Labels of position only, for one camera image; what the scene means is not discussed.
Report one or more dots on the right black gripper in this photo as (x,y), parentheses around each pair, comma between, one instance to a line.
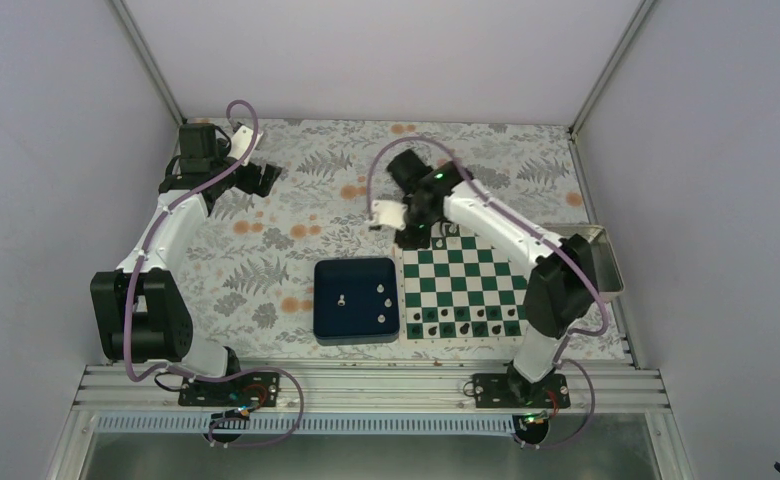
(419,240)

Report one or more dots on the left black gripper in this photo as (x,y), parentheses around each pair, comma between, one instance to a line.
(249,186)

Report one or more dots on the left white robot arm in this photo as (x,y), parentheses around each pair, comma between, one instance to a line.
(141,316)

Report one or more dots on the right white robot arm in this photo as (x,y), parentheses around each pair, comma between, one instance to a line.
(561,280)

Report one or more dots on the green white chess board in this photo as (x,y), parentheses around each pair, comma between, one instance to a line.
(459,269)

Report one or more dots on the black chess piece row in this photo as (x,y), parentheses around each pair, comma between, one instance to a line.
(433,323)

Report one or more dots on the floral table mat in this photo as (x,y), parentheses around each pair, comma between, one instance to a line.
(247,277)

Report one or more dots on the dark blue tray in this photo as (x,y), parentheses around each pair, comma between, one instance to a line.
(355,301)

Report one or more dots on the silver metal tin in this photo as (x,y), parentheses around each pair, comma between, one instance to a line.
(610,281)

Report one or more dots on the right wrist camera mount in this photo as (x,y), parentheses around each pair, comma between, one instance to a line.
(387,213)

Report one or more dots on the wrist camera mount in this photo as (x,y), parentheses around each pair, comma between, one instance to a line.
(387,213)
(241,140)

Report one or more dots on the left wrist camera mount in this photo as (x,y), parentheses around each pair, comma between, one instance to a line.
(241,140)

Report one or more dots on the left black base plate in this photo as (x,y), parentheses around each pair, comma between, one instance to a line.
(249,391)

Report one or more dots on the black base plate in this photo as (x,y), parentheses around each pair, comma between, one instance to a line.
(501,391)
(249,391)

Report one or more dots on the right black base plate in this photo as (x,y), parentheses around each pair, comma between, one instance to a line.
(501,391)

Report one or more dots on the aluminium rail frame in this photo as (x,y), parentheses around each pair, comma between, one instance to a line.
(331,386)

